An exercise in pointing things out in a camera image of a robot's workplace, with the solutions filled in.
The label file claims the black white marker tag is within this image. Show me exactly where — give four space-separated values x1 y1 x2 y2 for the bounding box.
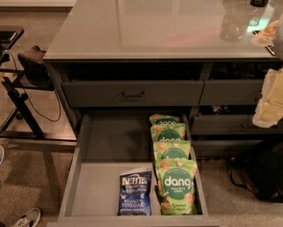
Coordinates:
253 30 275 57

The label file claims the black cable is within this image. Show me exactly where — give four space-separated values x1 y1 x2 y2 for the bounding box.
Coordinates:
2 49 62 123

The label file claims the green dang chip bag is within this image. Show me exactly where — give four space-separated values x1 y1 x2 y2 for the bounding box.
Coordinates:
150 113 181 125
153 141 191 160
150 123 186 142
156 158 198 215

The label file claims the grey counter cabinet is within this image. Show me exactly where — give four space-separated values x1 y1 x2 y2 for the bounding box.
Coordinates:
44 0 283 157

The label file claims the black desk stand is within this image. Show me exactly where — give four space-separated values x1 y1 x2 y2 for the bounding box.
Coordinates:
0 26 76 142

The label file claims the rear green Dang chip bag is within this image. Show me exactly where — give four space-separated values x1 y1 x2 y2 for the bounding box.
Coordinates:
150 113 181 125

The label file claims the black bag on floor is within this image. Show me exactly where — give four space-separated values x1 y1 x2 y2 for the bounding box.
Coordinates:
230 135 283 202

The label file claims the open grey middle drawer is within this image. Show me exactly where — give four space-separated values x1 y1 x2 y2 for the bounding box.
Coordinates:
46 109 220 227

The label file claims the grey top right drawer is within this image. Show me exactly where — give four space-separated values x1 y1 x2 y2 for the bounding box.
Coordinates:
200 79 262 106

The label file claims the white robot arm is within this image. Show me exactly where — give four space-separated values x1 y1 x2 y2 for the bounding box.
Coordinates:
252 13 283 128

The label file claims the grey top left drawer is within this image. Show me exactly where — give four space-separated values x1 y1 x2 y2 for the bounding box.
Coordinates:
62 80 203 107

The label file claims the front green Dang chip bag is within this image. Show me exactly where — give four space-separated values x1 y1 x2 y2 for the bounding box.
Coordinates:
156 158 198 215

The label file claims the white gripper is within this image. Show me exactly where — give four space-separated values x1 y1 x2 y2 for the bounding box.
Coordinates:
253 67 283 128

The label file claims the grey middle right drawer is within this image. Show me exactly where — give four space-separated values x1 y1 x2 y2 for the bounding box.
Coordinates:
191 114 283 135

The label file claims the lower white sneaker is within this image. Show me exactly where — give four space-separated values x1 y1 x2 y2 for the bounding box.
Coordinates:
11 207 42 227

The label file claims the blue Kettle chip bag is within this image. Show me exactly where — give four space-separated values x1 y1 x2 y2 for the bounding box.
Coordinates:
117 168 151 216

